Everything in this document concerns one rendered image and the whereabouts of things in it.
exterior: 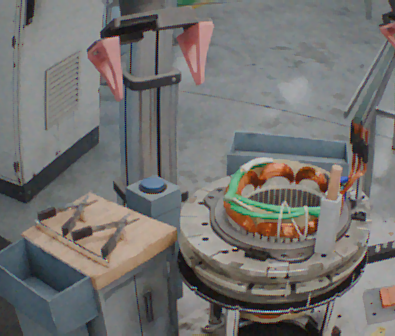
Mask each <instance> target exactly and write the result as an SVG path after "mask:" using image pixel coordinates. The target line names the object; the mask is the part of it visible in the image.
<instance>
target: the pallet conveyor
mask: <svg viewBox="0 0 395 336"><path fill-rule="evenodd" d="M394 39H395V37H394ZM388 42H389V41H388V39H387V38H386V40H385V42H384V43H383V45H382V47H381V48H380V49H381V50H380V51H379V53H378V54H377V56H376V58H375V59H374V61H373V63H372V64H371V66H370V68H369V70H367V71H368V72H367V73H366V75H365V76H364V78H363V80H362V82H361V84H360V85H359V87H358V88H357V91H355V94H354V95H353V98H351V101H349V104H348V105H347V107H346V108H345V110H344V115H343V117H344V119H345V120H346V118H347V117H348V115H349V114H350V111H352V110H351V109H352V108H353V106H354V105H355V103H356V101H357V99H358V98H359V96H360V94H361V93H362V92H361V91H363V88H364V87H365V85H366V83H367V82H368V81H367V80H369V78H370V76H371V74H372V72H373V70H374V69H375V67H376V64H377V63H378V61H379V59H380V57H381V55H382V53H383V51H384V50H385V48H386V45H387V44H388ZM389 47H390V48H389V50H388V51H387V53H386V55H385V57H384V59H383V61H382V63H381V64H380V66H379V67H380V68H378V71H377V73H376V75H375V78H374V80H372V82H371V85H370V86H369V88H368V90H367V93H366V95H365V96H364V98H363V100H362V102H361V104H360V106H359V107H358V110H357V111H356V113H355V115H354V117H353V119H352V122H351V124H350V127H351V132H350V144H352V143H353V141H352V135H353V133H354V124H355V123H356V124H357V126H358V124H359V125H360V127H361V126H362V127H361V129H362V128H364V129H365V130H366V127H367V130H368V131H369V134H368V135H369V137H368V142H369V151H368V156H369V158H368V162H367V171H366V172H365V174H364V175H363V181H362V192H364V194H365V195H366V196H367V198H368V199H369V195H370V188H371V182H372V173H373V162H374V149H375V136H376V132H375V129H376V115H380V116H384V117H388V118H391V119H394V132H393V136H394V138H393V146H392V150H393V151H392V154H395V110H394V111H391V110H389V109H386V108H382V107H378V105H379V103H380V101H381V98H382V95H383V93H384V91H385V89H386V86H387V84H388V80H389V78H390V76H391V74H392V72H393V69H394V67H395V48H394V47H393V46H392V45H390V46H389ZM394 106H395V105H394ZM353 123H354V124H353ZM364 129H363V130H364ZM367 130H366V131H367ZM358 135H359V126H358Z"/></svg>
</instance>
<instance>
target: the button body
mask: <svg viewBox="0 0 395 336"><path fill-rule="evenodd" d="M150 177H157V178H160V177H158V176H156V175H152V176H150ZM160 179H162V178H160ZM162 180H163V181H164V182H165V183H166V184H167V189H166V190H165V191H164V192H162V193H159V194H145V193H143V192H141V191H140V190H139V184H140V183H141V181H142V180H141V181H139V182H137V183H135V184H132V185H130V186H127V187H126V197H127V209H130V210H133V211H134V212H137V213H140V214H142V215H145V216H147V217H150V218H153V219H155V220H158V221H160V222H162V223H165V224H167V225H170V226H173V227H175V228H177V241H176V242H175V254H176V285H177V300H179V299H181V297H183V281H182V279H181V277H180V276H179V273H178V270H177V255H178V251H179V249H180V248H179V235H180V231H181V230H180V213H181V187H179V186H177V185H175V184H172V183H170V182H168V181H166V180H164V179H162ZM165 183H164V184H165Z"/></svg>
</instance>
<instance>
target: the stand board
mask: <svg viewBox="0 0 395 336"><path fill-rule="evenodd" d="M88 195H90V198H89V199H88V200H86V201H87V203H89V202H91V201H93V200H96V199H98V201H97V202H96V203H94V204H92V205H90V206H89V205H88V206H86V207H85V208H84V211H85V214H86V219H87V222H83V221H81V220H79V219H78V220H77V222H76V226H75V227H74V229H73V230H71V231H74V230H77V229H79V228H83V227H85V226H87V225H89V226H91V227H94V226H98V225H100V224H101V225H104V224H107V223H110V222H113V221H114V222H117V221H119V220H120V219H121V218H123V217H124V215H127V214H128V213H130V214H131V215H130V216H129V217H127V218H126V219H127V220H128V221H129V220H134V219H137V218H139V217H140V220H138V221H137V222H133V223H131V224H129V225H127V226H126V227H125V228H124V229H125V230H127V241H123V240H121V239H118V242H117V246H116V247H115V249H114V250H113V251H112V252H111V253H110V254H109V255H108V256H107V257H104V258H106V259H108V260H109V261H110V268H107V267H105V266H103V265H101V264H100V263H97V262H95V261H94V260H92V259H90V258H88V257H86V256H84V255H83V254H80V253H79V252H77V251H75V250H73V249H71V248H70V247H68V246H67V245H64V244H63V243H61V242H60V241H58V240H56V239H54V238H53V237H51V236H49V235H47V234H46V233H44V232H43V231H41V230H39V229H38V228H36V227H35V225H34V226H33V227H32V228H30V229H29V230H26V231H25V232H23V233H22V237H23V236H24V237H26V238H27V239H29V240H31V241H32V242H34V243H36V244H38V245H39V246H41V247H43V248H44V249H46V250H47V251H49V252H51V253H52V254H54V255H56V256H57V257H59V258H60V259H62V260H64V261H65V262H67V263H69V264H71V265H72V266H74V267H76V268H77V269H79V270H81V271H83V272H85V273H86V274H88V275H90V276H91V279H92V287H93V288H95V289H97V290H100V289H101V288H103V287H104V286H107V285H108V284H110V283H111V282H113V281H115V280H117V279H118V278H119V277H121V276H123V275H125V274H126V273H127V272H129V271H131V270H132V269H135V267H137V266H140V265H141V263H143V262H146V261H147V260H149V258H152V257H153V256H155V255H156V254H159V252H161V251H162V250H164V249H165V248H168V247H169V246H171V245H172V244H174V243H175V242H176V241H177V228H175V227H173V226H170V225H167V224H165V223H162V222H160V221H158V220H155V219H153V218H150V217H147V216H145V215H142V214H140V213H137V212H134V211H133V210H130V209H127V208H125V207H122V206H120V205H118V204H115V203H113V202H110V201H108V200H106V199H103V198H102V197H99V196H96V195H95V194H92V193H87V194H85V195H84V196H82V197H81V198H80V199H77V200H75V201H74V202H73V203H71V204H75V203H78V202H80V201H82V200H83V199H84V198H86V196H88ZM71 204H70V205H71ZM71 216H74V215H73V211H72V210H69V211H67V212H64V211H63V212H60V213H57V215H56V216H55V217H53V218H49V219H47V220H43V221H41V222H40V223H42V224H44V225H45V226H47V227H49V228H50V229H52V230H54V231H56V232H57V233H59V234H61V235H63V233H62V230H61V227H62V226H63V225H64V224H65V222H66V221H67V220H68V219H69V218H71ZM110 237H113V236H112V235H111V229H110V230H109V229H106V230H105V231H103V232H102V231H101V232H98V231H97V232H94V233H93V236H89V237H87V238H83V239H81V240H77V241H75V243H77V244H79V245H80V246H83V247H85V248H86V249H89V250H90V251H92V252H94V253H96V254H98V255H100V256H102V255H101V248H102V246H103V245H104V244H106V242H107V241H108V239H109V238H110Z"/></svg>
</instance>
